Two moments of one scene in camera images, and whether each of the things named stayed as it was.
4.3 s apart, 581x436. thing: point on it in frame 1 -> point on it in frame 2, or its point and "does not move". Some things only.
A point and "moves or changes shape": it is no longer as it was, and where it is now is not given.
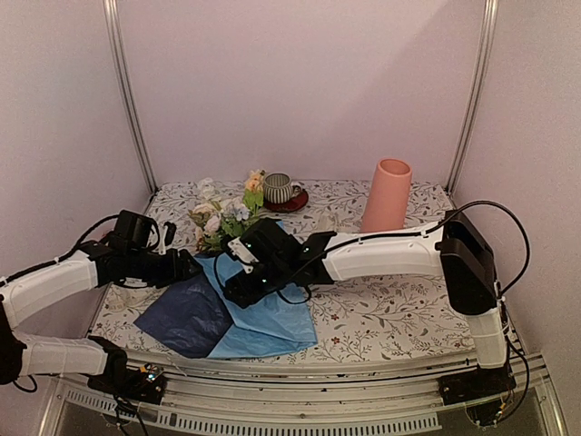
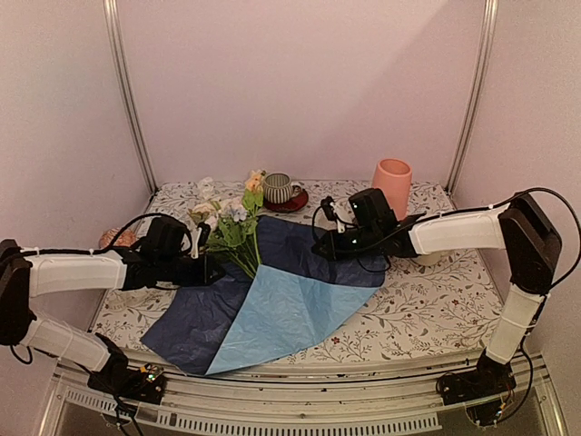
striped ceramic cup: [278, 187] does not move
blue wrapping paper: [197, 318] moves or changes shape
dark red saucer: [294, 203] does not move
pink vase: [388, 197] does not move
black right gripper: [244, 295] -> [334, 252]
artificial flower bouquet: [218, 219] does not move
